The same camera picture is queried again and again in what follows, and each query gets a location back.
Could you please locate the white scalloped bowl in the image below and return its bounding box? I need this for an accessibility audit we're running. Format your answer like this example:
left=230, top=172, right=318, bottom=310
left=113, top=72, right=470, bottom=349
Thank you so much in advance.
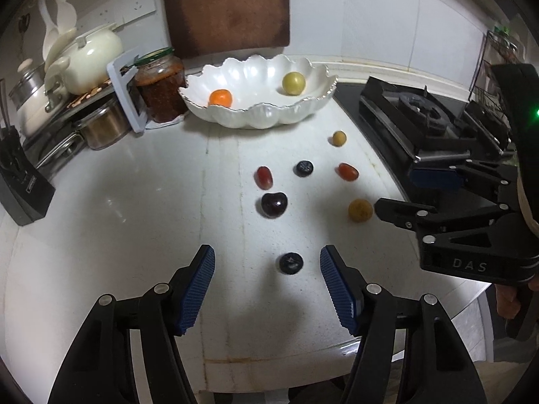
left=178, top=54, right=339, bottom=130

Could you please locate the person's right hand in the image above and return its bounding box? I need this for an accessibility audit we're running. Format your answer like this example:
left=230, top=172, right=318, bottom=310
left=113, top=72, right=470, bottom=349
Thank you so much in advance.
left=495, top=285, right=523, bottom=318

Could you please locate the black wire rack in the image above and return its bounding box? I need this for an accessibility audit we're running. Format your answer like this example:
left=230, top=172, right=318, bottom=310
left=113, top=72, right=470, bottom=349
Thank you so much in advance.
left=469, top=27, right=523, bottom=102

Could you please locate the steel lidded pot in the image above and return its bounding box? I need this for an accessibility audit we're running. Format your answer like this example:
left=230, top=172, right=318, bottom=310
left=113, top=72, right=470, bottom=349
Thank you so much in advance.
left=8, top=59, right=48, bottom=110

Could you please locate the white rack stand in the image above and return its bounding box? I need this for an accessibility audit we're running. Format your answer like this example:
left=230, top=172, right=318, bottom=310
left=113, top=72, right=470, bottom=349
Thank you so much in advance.
left=106, top=49, right=148, bottom=135

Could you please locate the orange tangerine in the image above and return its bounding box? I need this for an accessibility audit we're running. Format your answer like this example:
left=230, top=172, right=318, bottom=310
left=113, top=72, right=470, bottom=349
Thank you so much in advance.
left=208, top=89, right=234, bottom=108

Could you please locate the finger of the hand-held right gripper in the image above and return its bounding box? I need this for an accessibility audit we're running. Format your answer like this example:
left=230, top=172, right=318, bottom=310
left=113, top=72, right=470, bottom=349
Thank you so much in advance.
left=410, top=160, right=520, bottom=207
left=375, top=200, right=516, bottom=247

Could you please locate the dark red cherry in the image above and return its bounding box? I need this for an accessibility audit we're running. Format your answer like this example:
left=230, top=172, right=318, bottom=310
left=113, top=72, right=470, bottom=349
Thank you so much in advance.
left=260, top=192, right=289, bottom=220

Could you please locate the black gas stove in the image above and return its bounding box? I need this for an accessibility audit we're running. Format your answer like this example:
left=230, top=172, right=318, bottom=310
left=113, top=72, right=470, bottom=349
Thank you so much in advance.
left=335, top=75, right=516, bottom=196

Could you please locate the black knife block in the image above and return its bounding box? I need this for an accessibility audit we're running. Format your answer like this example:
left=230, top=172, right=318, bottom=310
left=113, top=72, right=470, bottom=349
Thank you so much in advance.
left=0, top=126, right=56, bottom=227

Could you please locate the steel saucepan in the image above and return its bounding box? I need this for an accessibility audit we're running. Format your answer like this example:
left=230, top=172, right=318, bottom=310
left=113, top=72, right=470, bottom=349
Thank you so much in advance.
left=36, top=97, right=129, bottom=169

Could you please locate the red cherry tomato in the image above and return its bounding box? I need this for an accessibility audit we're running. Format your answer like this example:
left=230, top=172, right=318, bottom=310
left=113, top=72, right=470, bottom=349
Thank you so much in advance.
left=337, top=162, right=360, bottom=181

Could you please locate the yellow-green round fruit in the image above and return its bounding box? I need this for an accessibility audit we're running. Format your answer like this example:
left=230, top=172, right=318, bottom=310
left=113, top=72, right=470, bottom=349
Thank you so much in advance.
left=281, top=71, right=306, bottom=96

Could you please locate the glass jar of red sauce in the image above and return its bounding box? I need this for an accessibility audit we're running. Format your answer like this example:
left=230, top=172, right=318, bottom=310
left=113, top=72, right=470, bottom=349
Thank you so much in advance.
left=134, top=47, right=189, bottom=124

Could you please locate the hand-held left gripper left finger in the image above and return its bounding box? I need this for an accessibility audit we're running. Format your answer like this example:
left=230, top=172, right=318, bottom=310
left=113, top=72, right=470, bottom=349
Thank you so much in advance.
left=47, top=244, right=216, bottom=404

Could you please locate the large tan longan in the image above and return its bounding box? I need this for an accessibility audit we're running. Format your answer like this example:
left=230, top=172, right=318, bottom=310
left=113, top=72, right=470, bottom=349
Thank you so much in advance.
left=348, top=198, right=374, bottom=224

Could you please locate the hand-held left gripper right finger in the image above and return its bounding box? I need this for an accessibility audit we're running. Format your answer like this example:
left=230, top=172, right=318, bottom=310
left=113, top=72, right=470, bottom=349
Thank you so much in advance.
left=319, top=245, right=489, bottom=404

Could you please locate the white wall socket panel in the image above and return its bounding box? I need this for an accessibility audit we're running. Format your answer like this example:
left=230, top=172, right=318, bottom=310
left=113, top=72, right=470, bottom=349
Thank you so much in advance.
left=76, top=0, right=157, bottom=26

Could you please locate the brown cutting board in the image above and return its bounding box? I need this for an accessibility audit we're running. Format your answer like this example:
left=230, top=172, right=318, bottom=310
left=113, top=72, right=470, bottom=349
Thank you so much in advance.
left=159, top=0, right=291, bottom=60

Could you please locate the red grape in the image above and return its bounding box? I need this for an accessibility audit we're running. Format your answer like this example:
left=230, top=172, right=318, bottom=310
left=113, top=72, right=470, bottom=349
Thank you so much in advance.
left=255, top=166, right=274, bottom=190

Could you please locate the white ladle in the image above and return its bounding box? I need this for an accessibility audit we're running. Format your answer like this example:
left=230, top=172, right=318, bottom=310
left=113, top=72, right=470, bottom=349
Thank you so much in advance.
left=40, top=0, right=78, bottom=64

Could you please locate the large cream pot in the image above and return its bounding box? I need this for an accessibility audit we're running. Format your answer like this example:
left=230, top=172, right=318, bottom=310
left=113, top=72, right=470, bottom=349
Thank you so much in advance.
left=45, top=23, right=124, bottom=95

